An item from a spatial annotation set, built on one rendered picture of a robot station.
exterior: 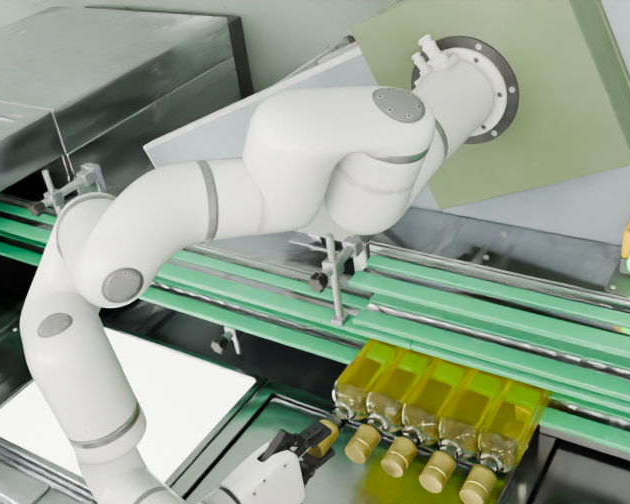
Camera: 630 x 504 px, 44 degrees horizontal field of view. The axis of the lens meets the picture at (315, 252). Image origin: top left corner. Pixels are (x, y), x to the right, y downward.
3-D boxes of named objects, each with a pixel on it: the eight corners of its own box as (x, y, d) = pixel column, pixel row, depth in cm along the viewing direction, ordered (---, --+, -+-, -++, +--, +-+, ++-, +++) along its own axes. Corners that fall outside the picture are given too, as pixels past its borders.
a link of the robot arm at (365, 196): (367, 156, 102) (300, 218, 91) (397, 72, 92) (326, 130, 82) (431, 194, 99) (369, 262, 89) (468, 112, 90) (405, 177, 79)
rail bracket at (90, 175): (119, 202, 172) (41, 255, 157) (98, 132, 163) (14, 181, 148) (135, 205, 170) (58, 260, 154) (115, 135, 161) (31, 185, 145)
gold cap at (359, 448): (359, 438, 114) (345, 459, 111) (357, 421, 112) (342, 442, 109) (381, 446, 112) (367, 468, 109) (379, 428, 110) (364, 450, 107)
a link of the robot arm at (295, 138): (189, 197, 87) (207, 78, 76) (378, 179, 97) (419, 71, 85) (212, 260, 82) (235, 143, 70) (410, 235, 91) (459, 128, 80)
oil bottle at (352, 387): (392, 335, 134) (329, 418, 120) (390, 309, 131) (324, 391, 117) (422, 344, 131) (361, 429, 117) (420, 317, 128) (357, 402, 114)
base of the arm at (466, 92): (393, 57, 110) (336, 102, 100) (459, 10, 101) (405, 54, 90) (455, 147, 112) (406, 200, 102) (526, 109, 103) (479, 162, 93)
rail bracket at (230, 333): (254, 325, 154) (213, 367, 145) (249, 297, 150) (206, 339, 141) (271, 330, 152) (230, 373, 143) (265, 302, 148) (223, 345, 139)
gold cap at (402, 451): (394, 450, 111) (380, 472, 108) (393, 433, 109) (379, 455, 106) (417, 459, 109) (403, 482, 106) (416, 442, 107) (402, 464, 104)
